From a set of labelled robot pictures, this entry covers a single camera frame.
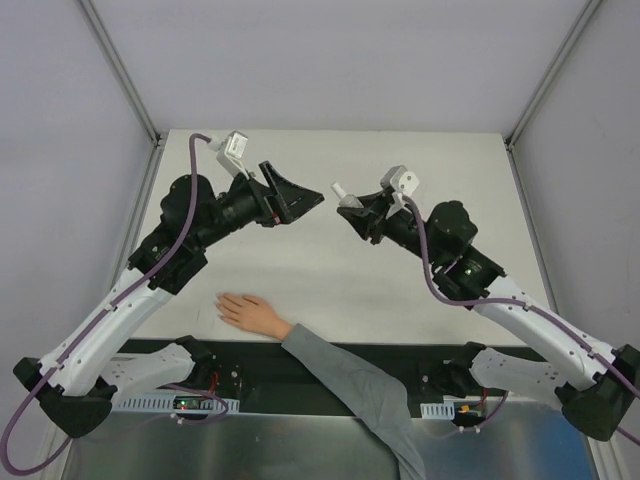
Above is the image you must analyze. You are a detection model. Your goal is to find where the clear nail polish bottle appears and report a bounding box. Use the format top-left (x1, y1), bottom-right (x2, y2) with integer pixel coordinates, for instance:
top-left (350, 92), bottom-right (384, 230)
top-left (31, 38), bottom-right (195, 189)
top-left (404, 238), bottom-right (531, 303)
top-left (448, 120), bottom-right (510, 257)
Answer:
top-left (331, 182), bottom-right (363, 209)

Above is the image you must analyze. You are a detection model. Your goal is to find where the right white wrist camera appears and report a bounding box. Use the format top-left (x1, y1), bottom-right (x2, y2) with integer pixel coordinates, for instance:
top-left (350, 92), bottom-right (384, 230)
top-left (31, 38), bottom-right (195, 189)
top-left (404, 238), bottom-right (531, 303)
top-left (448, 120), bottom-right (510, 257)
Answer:
top-left (380, 165), bottom-right (420, 219)

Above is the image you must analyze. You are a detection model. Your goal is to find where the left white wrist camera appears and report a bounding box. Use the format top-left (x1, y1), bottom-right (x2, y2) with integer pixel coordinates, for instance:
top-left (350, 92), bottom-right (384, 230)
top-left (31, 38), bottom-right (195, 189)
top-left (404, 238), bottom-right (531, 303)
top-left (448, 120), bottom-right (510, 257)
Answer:
top-left (208, 130), bottom-right (250, 178)

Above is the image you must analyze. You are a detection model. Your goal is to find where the grey sleeved forearm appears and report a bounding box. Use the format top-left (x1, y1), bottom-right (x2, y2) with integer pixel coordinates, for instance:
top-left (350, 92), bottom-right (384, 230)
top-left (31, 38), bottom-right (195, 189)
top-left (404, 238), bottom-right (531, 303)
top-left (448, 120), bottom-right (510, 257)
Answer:
top-left (282, 325), bottom-right (427, 479)

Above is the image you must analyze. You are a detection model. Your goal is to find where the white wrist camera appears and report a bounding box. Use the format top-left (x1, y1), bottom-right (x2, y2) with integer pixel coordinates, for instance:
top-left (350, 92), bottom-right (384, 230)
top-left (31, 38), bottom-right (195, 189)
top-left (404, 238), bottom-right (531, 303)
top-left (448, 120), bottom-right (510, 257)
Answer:
top-left (208, 130), bottom-right (250, 178)
top-left (380, 165), bottom-right (420, 219)

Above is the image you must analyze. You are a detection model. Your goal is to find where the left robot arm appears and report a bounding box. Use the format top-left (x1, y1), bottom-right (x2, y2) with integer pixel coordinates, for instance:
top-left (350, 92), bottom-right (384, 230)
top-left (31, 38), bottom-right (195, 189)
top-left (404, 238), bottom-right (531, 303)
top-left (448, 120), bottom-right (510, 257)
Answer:
top-left (13, 162), bottom-right (324, 439)

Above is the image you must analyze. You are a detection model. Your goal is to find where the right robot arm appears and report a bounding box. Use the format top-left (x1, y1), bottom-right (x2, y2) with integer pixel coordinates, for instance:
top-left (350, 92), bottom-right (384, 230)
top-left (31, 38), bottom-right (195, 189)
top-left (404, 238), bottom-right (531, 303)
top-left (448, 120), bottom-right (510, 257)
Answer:
top-left (332, 184), bottom-right (639, 441)

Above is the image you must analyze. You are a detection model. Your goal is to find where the right white cable duct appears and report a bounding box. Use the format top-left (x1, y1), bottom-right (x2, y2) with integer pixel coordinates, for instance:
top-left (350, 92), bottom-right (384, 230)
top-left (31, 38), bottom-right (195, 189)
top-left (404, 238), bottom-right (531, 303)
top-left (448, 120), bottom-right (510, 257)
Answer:
top-left (420, 401), bottom-right (456, 421)

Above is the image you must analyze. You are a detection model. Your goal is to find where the left aluminium frame post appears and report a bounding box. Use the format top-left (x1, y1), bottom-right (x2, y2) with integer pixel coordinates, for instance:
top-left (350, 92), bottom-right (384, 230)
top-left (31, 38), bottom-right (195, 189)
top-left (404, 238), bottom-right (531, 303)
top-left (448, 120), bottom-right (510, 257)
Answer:
top-left (76, 0), bottom-right (161, 144)

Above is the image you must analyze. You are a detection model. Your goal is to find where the right aluminium frame post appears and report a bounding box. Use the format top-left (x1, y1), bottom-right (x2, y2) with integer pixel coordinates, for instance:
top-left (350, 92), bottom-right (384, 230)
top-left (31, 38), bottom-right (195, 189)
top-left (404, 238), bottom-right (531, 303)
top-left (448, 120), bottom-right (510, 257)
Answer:
top-left (504, 0), bottom-right (605, 152)

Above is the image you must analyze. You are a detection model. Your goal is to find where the person's hand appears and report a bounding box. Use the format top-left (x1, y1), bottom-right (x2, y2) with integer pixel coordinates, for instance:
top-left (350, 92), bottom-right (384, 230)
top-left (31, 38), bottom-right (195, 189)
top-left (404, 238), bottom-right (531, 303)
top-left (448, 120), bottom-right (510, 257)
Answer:
top-left (215, 293), bottom-right (293, 341)

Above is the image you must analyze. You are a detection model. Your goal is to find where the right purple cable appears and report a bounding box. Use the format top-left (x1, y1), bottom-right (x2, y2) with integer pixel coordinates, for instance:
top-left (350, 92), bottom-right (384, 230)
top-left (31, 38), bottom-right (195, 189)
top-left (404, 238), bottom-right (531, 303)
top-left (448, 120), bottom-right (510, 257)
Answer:
top-left (407, 195), bottom-right (640, 441)

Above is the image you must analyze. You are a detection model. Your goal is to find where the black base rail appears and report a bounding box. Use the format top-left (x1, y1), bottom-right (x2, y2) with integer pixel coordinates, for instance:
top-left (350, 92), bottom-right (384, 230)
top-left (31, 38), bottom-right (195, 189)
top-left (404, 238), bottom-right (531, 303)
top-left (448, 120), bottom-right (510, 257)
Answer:
top-left (124, 339), bottom-right (561, 416)

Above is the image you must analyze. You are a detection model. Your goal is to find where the aluminium frame post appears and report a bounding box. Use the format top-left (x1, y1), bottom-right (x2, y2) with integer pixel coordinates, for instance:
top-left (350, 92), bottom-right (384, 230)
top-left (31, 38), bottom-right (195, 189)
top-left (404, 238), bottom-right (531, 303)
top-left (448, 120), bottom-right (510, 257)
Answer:
top-left (76, 0), bottom-right (161, 144)
top-left (504, 0), bottom-right (605, 152)

